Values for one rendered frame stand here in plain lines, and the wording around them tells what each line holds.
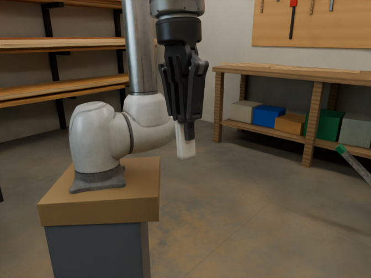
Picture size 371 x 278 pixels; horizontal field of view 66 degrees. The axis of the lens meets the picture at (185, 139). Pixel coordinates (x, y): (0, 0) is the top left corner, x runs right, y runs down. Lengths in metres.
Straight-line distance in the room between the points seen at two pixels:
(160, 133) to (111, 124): 0.18
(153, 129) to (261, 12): 2.72
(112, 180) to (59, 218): 0.19
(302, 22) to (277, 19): 0.27
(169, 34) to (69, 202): 0.65
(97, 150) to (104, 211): 0.19
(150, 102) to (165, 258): 0.99
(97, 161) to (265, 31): 2.86
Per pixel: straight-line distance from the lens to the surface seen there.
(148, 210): 0.93
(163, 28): 0.48
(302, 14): 3.38
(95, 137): 0.94
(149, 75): 1.01
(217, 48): 3.88
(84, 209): 0.96
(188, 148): 0.51
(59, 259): 1.11
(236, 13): 3.75
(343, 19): 3.26
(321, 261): 1.85
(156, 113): 1.00
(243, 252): 1.77
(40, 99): 3.42
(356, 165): 1.97
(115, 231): 0.99
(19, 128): 3.94
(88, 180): 1.00
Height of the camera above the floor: 1.16
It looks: 20 degrees down
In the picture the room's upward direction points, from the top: straight up
